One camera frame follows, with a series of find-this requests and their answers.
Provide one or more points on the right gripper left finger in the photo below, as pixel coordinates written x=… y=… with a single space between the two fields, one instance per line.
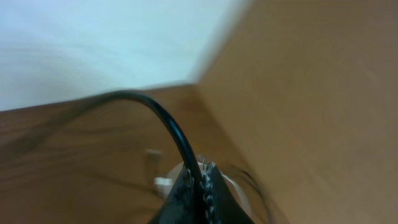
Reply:
x=179 y=206

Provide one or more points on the cardboard box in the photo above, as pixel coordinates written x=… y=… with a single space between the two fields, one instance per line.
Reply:
x=307 y=91

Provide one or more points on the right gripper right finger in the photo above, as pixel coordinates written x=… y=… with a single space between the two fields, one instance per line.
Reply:
x=221 y=206

